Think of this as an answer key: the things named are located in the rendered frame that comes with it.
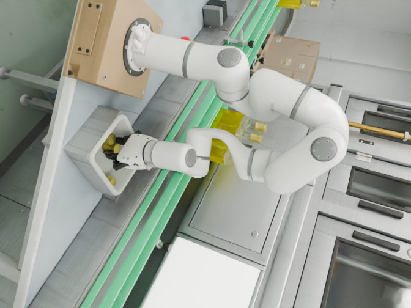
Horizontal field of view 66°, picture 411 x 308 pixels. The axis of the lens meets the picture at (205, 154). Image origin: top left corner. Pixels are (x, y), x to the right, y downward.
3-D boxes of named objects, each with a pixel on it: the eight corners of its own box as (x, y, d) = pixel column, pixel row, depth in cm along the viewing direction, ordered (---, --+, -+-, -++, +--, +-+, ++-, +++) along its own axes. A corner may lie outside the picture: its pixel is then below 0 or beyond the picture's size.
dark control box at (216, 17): (203, 24, 142) (221, 27, 140) (201, 8, 136) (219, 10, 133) (210, 14, 147) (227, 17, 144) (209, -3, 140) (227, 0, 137)
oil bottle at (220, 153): (180, 152, 125) (231, 167, 118) (178, 143, 121) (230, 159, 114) (186, 141, 128) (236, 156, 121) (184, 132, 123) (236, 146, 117)
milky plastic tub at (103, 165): (95, 190, 103) (117, 198, 100) (62, 149, 84) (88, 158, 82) (124, 149, 111) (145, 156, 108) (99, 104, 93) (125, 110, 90)
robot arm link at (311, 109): (303, 85, 68) (369, 115, 64) (311, 85, 80) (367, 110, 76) (274, 141, 73) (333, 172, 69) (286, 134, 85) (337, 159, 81)
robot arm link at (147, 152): (158, 177, 88) (150, 175, 89) (172, 151, 92) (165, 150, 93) (144, 161, 82) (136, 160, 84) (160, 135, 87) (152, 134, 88)
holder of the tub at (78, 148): (101, 197, 107) (120, 204, 105) (62, 148, 85) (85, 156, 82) (128, 157, 116) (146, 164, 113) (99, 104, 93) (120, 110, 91)
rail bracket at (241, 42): (222, 44, 136) (252, 50, 131) (221, 29, 130) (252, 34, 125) (225, 39, 138) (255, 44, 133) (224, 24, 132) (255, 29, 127)
